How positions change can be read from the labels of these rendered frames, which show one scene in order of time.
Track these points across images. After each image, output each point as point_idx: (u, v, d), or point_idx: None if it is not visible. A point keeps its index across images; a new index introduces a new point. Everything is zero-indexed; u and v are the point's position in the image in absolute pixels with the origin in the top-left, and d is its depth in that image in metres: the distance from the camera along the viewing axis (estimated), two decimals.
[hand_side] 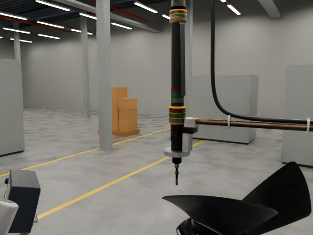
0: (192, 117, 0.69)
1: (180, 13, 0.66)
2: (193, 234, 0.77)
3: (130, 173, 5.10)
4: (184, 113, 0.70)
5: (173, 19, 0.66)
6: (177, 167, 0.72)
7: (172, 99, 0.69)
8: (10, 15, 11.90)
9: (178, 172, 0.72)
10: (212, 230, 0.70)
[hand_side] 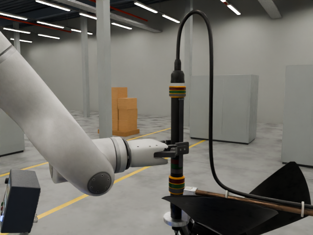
0: (191, 188, 0.71)
1: (180, 91, 0.68)
2: (193, 234, 0.77)
3: (130, 173, 5.10)
4: (183, 183, 0.72)
5: (173, 95, 0.69)
6: (177, 232, 0.74)
7: (172, 170, 0.72)
8: (10, 15, 11.90)
9: None
10: (212, 230, 0.70)
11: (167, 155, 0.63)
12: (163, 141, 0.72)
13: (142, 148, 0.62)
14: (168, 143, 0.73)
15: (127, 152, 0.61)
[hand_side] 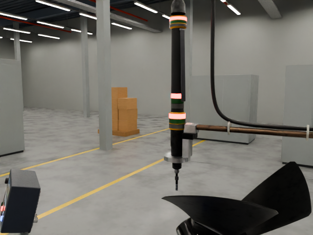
0: (192, 123, 0.69)
1: (180, 20, 0.66)
2: (193, 234, 0.77)
3: (130, 173, 5.10)
4: (184, 119, 0.70)
5: (173, 25, 0.67)
6: (177, 173, 0.72)
7: (172, 105, 0.70)
8: (10, 15, 11.90)
9: (177, 177, 0.72)
10: (212, 230, 0.70)
11: None
12: None
13: None
14: None
15: None
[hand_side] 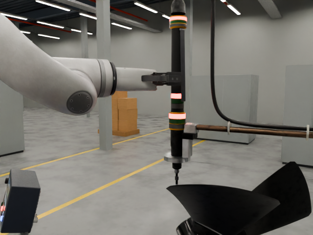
0: (192, 123, 0.69)
1: (180, 20, 0.66)
2: None
3: (130, 173, 5.10)
4: (184, 119, 0.70)
5: (173, 25, 0.67)
6: (177, 173, 0.72)
7: (172, 105, 0.70)
8: (10, 15, 11.90)
9: (177, 177, 0.72)
10: None
11: (153, 79, 0.59)
12: None
13: (129, 69, 0.59)
14: None
15: (113, 73, 0.58)
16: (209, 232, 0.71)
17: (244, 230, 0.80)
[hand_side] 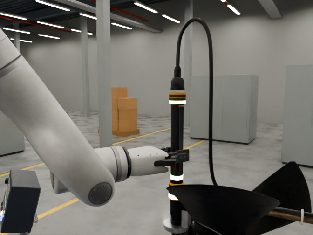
0: None
1: (180, 98, 0.68)
2: None
3: None
4: None
5: (173, 102, 0.69)
6: None
7: (172, 176, 0.72)
8: (10, 15, 11.90)
9: None
10: None
11: (167, 163, 0.64)
12: (164, 148, 0.73)
13: (143, 156, 0.62)
14: (169, 151, 0.73)
15: (128, 162, 0.62)
16: (209, 232, 0.71)
17: (244, 230, 0.80)
